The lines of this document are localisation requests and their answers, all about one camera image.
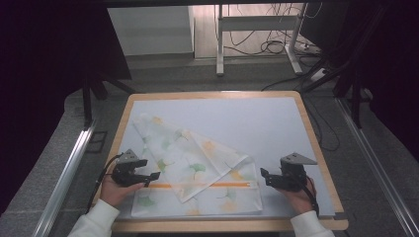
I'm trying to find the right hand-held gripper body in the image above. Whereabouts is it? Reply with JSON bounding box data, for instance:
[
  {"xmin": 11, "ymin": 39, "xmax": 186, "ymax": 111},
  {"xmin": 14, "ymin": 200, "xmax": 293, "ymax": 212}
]
[{"xmin": 278, "ymin": 151, "xmax": 318, "ymax": 193}]

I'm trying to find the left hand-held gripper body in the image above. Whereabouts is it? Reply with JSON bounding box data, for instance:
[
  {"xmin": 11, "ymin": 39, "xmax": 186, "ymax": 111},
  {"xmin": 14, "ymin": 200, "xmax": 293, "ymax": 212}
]
[{"xmin": 111, "ymin": 148, "xmax": 140, "ymax": 188}]

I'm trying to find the leaf print white cloth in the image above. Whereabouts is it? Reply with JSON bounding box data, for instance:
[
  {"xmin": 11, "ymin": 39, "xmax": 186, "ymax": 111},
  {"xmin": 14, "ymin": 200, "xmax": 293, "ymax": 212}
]
[{"xmin": 130, "ymin": 113, "xmax": 264, "ymax": 218}]

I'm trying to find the person's left hand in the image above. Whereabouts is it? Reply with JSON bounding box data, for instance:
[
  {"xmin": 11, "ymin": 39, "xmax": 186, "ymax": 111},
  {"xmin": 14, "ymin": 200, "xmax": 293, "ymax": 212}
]
[{"xmin": 99, "ymin": 173, "xmax": 146, "ymax": 208}]

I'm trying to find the person's right hand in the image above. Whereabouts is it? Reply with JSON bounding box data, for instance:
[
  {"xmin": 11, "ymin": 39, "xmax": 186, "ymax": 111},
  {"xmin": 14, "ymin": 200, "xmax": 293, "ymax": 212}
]
[{"xmin": 278, "ymin": 177, "xmax": 318, "ymax": 215}]

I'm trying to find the black floor grid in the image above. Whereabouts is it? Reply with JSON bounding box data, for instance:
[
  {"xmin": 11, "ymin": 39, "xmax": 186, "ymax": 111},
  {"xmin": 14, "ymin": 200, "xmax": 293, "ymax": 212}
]
[{"xmin": 85, "ymin": 130, "xmax": 109, "ymax": 154}]

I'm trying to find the wooden table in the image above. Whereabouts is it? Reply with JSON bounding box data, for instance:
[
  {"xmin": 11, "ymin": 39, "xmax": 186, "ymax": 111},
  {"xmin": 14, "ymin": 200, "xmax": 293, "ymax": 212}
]
[{"xmin": 92, "ymin": 91, "xmax": 350, "ymax": 233}]

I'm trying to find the black metal stand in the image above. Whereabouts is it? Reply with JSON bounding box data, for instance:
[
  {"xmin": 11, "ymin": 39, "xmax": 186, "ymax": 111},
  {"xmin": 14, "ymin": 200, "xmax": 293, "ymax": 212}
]
[
  {"xmin": 81, "ymin": 70, "xmax": 136, "ymax": 130},
  {"xmin": 300, "ymin": 3, "xmax": 375, "ymax": 130}
]

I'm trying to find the white power strip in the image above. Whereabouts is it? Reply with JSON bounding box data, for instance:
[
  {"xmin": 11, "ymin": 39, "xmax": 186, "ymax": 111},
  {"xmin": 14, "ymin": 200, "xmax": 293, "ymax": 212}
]
[{"xmin": 309, "ymin": 67, "xmax": 329, "ymax": 82}]

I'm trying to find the dark curtain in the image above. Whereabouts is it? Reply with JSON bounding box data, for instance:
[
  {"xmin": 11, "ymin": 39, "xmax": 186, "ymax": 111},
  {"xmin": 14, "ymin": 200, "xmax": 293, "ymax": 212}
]
[
  {"xmin": 0, "ymin": 0, "xmax": 132, "ymax": 216},
  {"xmin": 329, "ymin": 0, "xmax": 419, "ymax": 163}
]

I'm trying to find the white cabinet panel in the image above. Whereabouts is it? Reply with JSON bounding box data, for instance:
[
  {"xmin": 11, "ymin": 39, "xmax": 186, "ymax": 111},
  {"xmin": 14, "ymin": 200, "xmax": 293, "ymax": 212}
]
[{"xmin": 107, "ymin": 5, "xmax": 195, "ymax": 57}]

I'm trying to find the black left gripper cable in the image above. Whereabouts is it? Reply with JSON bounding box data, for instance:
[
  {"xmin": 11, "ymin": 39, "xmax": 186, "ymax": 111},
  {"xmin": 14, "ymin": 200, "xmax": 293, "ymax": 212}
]
[{"xmin": 85, "ymin": 152, "xmax": 125, "ymax": 215}]

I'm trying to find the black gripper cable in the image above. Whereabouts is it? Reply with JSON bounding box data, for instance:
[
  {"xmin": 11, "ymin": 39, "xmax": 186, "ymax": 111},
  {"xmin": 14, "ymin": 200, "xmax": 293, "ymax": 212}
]
[
  {"xmin": 297, "ymin": 175, "xmax": 321, "ymax": 218},
  {"xmin": 85, "ymin": 152, "xmax": 125, "ymax": 215}
]

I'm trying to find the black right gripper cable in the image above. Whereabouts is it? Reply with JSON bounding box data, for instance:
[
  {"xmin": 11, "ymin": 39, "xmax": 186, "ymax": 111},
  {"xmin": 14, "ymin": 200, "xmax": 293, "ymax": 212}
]
[{"xmin": 297, "ymin": 175, "xmax": 321, "ymax": 218}]

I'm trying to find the thin black floor cable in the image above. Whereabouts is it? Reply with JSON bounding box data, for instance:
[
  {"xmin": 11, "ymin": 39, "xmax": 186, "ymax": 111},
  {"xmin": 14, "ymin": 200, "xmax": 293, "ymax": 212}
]
[{"xmin": 302, "ymin": 95, "xmax": 341, "ymax": 153}]

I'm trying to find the aluminium rail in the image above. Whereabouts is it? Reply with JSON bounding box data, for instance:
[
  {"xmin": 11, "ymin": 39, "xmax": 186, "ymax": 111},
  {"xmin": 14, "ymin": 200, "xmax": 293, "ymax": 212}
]
[
  {"xmin": 334, "ymin": 97, "xmax": 419, "ymax": 237},
  {"xmin": 32, "ymin": 118, "xmax": 99, "ymax": 237}
]

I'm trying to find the tangle of black floor cables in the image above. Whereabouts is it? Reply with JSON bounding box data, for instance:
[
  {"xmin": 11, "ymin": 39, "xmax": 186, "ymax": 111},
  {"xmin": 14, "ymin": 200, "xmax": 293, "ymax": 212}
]
[{"xmin": 226, "ymin": 3, "xmax": 325, "ymax": 57}]

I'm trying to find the white metal desk frame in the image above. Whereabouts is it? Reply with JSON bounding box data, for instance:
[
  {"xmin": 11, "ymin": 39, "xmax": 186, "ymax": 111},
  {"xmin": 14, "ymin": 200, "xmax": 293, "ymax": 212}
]
[{"xmin": 215, "ymin": 3, "xmax": 308, "ymax": 77}]

